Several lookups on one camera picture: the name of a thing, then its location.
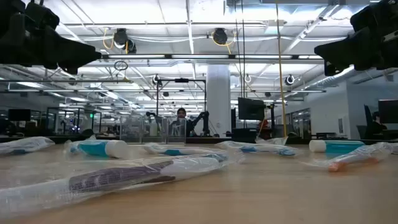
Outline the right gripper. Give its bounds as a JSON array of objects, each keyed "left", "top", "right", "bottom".
[{"left": 313, "top": 26, "right": 398, "bottom": 77}]

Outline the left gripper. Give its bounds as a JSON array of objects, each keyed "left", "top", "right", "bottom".
[{"left": 0, "top": 0, "right": 103, "bottom": 75}]

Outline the teal mouthwash bottle white cap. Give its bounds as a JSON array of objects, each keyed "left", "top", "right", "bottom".
[
  {"left": 309, "top": 139, "right": 366, "bottom": 154},
  {"left": 70, "top": 139, "right": 130, "bottom": 159}
]

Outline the blue toothbrush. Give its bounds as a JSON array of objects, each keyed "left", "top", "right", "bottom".
[
  {"left": 216, "top": 140, "right": 301, "bottom": 157},
  {"left": 0, "top": 136, "right": 56, "bottom": 156},
  {"left": 143, "top": 142, "right": 229, "bottom": 157}
]

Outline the orange toothbrush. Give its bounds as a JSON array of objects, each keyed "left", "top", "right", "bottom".
[{"left": 300, "top": 141, "right": 394, "bottom": 174}]

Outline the black monitor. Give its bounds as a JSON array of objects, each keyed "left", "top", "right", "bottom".
[
  {"left": 238, "top": 96, "right": 267, "bottom": 121},
  {"left": 7, "top": 108, "right": 32, "bottom": 122},
  {"left": 377, "top": 99, "right": 398, "bottom": 124}
]

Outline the person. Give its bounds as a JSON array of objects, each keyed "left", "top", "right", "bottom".
[
  {"left": 365, "top": 110, "right": 388, "bottom": 139},
  {"left": 172, "top": 107, "right": 195, "bottom": 138}
]

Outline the clear acrylic organizer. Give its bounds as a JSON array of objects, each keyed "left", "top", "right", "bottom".
[{"left": 119, "top": 115, "right": 187, "bottom": 144}]

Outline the white column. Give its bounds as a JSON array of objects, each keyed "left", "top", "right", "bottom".
[{"left": 206, "top": 63, "right": 233, "bottom": 138}]

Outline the long light bar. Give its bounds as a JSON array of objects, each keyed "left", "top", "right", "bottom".
[{"left": 101, "top": 53, "right": 324, "bottom": 60}]

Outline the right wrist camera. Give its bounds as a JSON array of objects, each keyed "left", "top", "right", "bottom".
[{"left": 349, "top": 0, "right": 398, "bottom": 32}]

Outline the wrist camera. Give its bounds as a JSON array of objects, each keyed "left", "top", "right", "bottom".
[
  {"left": 349, "top": 0, "right": 398, "bottom": 32},
  {"left": 24, "top": 0, "right": 60, "bottom": 31}
]

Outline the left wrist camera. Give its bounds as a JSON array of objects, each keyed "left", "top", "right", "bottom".
[{"left": 24, "top": 0, "right": 60, "bottom": 31}]

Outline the black cable reel yellow cord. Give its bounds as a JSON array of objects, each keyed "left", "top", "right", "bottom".
[
  {"left": 211, "top": 27, "right": 236, "bottom": 54},
  {"left": 112, "top": 27, "right": 137, "bottom": 54}
]

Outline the yellow hanging cable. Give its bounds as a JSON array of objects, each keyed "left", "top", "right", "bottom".
[{"left": 275, "top": 0, "right": 289, "bottom": 138}]

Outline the black hanging cable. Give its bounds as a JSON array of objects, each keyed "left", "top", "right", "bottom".
[
  {"left": 233, "top": 0, "right": 243, "bottom": 97},
  {"left": 241, "top": 0, "right": 246, "bottom": 98}
]

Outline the black gantry frame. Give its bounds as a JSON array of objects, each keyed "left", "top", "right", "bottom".
[{"left": 155, "top": 78, "right": 208, "bottom": 138}]

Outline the black aluminium table frame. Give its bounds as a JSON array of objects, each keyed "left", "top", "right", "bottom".
[{"left": 0, "top": 134, "right": 398, "bottom": 146}]

